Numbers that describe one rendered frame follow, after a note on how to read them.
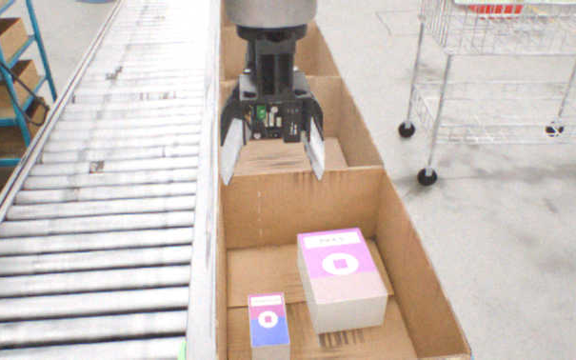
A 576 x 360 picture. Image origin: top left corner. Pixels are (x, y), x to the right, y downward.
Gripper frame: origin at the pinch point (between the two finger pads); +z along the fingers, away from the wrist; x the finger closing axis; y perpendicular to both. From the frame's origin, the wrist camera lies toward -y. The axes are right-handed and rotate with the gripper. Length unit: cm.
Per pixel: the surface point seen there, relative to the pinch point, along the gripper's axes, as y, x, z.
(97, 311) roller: -20, -35, 45
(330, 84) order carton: -58, 18, 15
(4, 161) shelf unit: -146, -107, 85
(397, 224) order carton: -9.0, 20.8, 17.3
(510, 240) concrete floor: -110, 116, 118
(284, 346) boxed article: 6.9, 0.8, 25.1
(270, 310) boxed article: 0.5, -0.6, 24.8
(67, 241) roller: -41, -45, 43
